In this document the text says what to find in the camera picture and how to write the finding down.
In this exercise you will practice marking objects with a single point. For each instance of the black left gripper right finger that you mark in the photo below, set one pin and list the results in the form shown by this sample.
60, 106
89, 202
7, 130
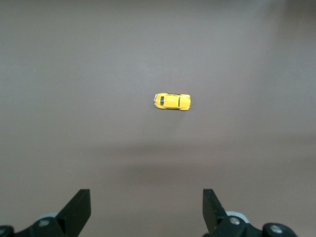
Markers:
213, 217

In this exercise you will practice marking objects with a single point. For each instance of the yellow beetle toy car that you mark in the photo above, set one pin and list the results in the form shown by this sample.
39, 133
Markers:
170, 101

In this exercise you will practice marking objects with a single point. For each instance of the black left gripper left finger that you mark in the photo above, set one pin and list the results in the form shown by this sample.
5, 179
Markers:
74, 217

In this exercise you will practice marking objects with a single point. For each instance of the brown table cover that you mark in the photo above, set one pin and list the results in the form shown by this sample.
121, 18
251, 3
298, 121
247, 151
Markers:
74, 74

